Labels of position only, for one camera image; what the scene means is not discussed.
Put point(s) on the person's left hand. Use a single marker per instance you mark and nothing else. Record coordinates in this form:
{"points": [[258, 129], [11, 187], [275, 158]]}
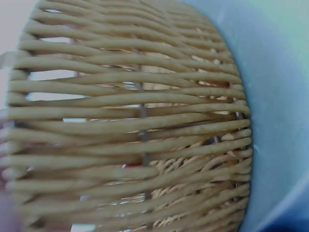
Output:
{"points": [[8, 212]]}

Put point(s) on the tan woven wicker basket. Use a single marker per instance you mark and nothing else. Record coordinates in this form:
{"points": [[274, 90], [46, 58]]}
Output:
{"points": [[120, 126]]}

